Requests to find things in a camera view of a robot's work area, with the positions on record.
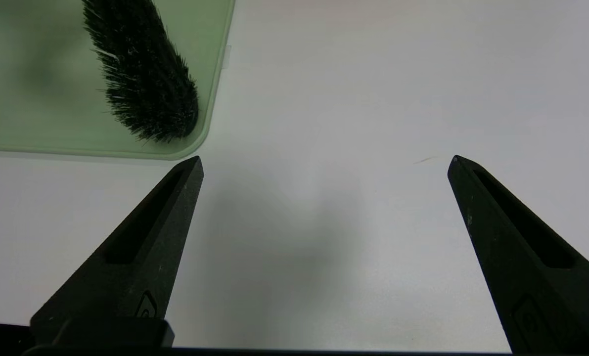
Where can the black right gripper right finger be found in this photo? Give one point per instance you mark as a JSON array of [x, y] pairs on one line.
[[536, 267]]

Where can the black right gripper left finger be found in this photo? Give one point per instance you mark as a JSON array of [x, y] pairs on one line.
[[141, 262]]

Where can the light green plastic tray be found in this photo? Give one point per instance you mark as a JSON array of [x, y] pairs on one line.
[[27, 99]]

